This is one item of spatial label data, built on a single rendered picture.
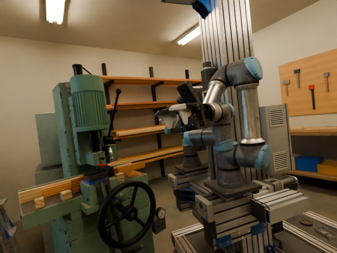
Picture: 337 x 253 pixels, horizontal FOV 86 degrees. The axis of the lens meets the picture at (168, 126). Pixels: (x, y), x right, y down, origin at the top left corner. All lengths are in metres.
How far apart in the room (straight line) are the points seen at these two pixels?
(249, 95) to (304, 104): 2.77
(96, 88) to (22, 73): 2.59
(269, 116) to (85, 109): 1.14
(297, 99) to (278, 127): 2.32
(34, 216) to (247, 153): 0.96
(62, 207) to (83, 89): 0.58
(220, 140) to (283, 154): 0.81
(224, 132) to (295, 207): 0.61
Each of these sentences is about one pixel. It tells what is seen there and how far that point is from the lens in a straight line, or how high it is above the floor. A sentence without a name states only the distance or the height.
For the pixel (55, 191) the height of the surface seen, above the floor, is 0.91.
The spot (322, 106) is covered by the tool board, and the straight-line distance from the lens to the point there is 3.62.
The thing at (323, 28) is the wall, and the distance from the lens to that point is 3.78.
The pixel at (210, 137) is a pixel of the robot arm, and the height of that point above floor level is 1.12.
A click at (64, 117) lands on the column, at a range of 1.31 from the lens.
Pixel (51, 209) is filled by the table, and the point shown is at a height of 0.88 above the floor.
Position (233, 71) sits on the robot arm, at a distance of 0.97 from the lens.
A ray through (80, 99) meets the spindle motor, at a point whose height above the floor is 1.37.
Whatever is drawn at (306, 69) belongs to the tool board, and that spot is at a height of 1.77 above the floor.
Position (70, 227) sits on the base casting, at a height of 0.78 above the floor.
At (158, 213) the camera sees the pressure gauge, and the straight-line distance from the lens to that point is 1.18.
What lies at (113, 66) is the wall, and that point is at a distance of 3.85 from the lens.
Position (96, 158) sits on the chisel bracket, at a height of 1.04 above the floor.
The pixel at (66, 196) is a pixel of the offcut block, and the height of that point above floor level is 0.92.
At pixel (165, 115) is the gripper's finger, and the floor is 1.22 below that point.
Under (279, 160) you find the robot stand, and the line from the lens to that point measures 1.45.
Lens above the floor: 1.20
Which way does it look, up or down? 2 degrees down
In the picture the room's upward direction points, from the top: 7 degrees counter-clockwise
